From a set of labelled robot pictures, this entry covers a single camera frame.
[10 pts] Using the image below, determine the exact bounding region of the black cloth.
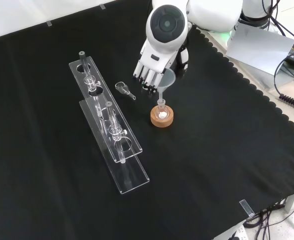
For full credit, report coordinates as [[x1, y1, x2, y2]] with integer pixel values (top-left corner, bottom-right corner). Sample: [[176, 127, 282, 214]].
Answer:
[[0, 0, 294, 240]]

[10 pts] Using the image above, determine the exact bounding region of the clear plastic funnel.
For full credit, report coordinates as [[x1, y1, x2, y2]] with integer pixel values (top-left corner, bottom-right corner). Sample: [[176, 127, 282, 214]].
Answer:
[[157, 68, 177, 105]]

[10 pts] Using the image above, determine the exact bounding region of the white power strip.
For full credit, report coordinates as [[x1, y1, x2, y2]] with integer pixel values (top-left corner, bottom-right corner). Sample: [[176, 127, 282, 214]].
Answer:
[[225, 224, 247, 240]]

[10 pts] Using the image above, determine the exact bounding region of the pale grey board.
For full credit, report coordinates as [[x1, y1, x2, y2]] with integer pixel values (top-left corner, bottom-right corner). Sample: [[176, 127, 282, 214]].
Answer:
[[225, 21, 294, 76]]

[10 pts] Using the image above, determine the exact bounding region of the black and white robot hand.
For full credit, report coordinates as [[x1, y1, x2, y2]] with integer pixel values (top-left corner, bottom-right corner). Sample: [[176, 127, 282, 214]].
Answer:
[[132, 39, 190, 95]]

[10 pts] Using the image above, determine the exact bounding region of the glass weighing funnel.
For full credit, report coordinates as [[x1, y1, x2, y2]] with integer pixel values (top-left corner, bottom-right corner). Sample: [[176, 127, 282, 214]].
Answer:
[[114, 81, 137, 101]]

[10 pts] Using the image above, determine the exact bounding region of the cork ring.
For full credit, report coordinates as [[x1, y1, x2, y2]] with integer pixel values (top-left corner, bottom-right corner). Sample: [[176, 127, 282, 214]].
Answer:
[[150, 104, 175, 128]]

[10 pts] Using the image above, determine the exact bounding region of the glass round-bottom flask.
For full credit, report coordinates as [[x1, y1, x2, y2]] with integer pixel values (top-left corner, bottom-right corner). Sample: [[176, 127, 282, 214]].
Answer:
[[154, 98, 169, 120]]

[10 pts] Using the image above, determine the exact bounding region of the clear acrylic funnel stand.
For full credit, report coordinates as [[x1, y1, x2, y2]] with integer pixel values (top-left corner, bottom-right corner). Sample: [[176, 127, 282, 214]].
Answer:
[[68, 51, 151, 196]]

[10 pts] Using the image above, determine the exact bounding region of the black ribbed plug cable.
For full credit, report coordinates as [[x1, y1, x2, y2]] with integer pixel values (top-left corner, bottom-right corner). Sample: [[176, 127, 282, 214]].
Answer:
[[273, 56, 294, 116]]

